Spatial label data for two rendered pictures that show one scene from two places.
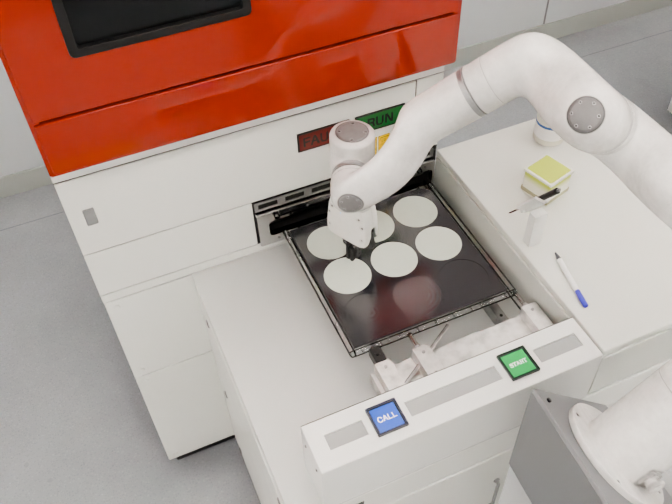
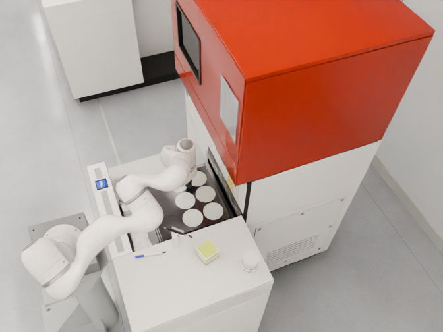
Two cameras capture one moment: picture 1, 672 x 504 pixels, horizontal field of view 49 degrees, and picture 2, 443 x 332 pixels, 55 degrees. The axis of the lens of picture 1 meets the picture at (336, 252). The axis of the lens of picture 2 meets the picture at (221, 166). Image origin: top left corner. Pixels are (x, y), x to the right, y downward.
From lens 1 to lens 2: 184 cm
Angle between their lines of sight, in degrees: 53
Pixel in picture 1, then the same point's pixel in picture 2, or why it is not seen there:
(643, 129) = (134, 216)
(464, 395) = (105, 208)
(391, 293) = (166, 197)
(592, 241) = (173, 270)
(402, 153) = (165, 156)
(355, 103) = not seen: hidden behind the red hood
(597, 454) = (57, 229)
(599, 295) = (141, 265)
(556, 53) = (161, 176)
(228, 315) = not seen: hidden behind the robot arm
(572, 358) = (112, 247)
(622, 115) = (118, 190)
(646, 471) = not seen: hidden behind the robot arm
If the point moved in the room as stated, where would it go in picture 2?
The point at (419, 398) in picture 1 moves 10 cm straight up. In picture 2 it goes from (107, 195) to (103, 183)
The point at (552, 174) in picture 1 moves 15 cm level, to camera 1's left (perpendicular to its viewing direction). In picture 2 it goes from (203, 249) to (204, 219)
